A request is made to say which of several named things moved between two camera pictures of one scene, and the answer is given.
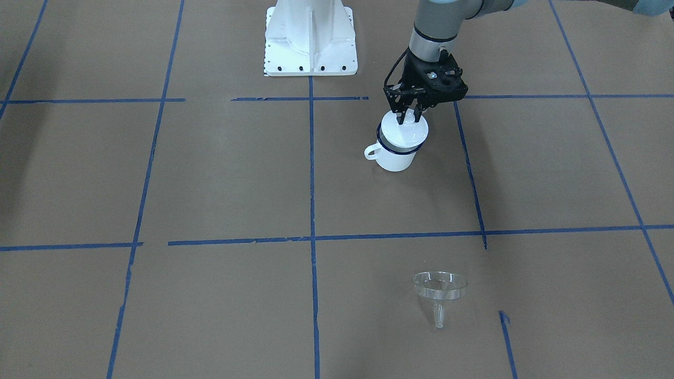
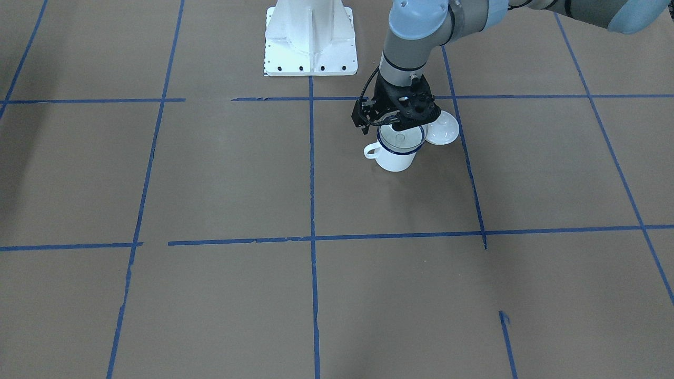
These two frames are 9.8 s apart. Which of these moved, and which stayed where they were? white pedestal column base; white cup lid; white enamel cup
Moved: white cup lid
Stayed: white pedestal column base; white enamel cup
